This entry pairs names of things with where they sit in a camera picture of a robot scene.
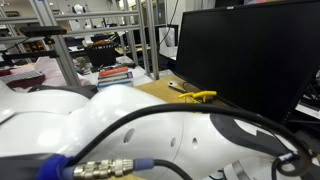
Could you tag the white cloth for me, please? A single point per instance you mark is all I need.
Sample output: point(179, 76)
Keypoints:
point(50, 71)

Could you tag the black bar camera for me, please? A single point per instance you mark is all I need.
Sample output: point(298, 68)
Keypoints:
point(43, 30)

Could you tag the maroon keyboard case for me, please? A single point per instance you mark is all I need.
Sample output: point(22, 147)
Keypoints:
point(23, 81)

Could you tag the large black computer monitor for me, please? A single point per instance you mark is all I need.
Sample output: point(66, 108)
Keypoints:
point(250, 60)

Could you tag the stack of books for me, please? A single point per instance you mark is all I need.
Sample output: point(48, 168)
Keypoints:
point(115, 77)

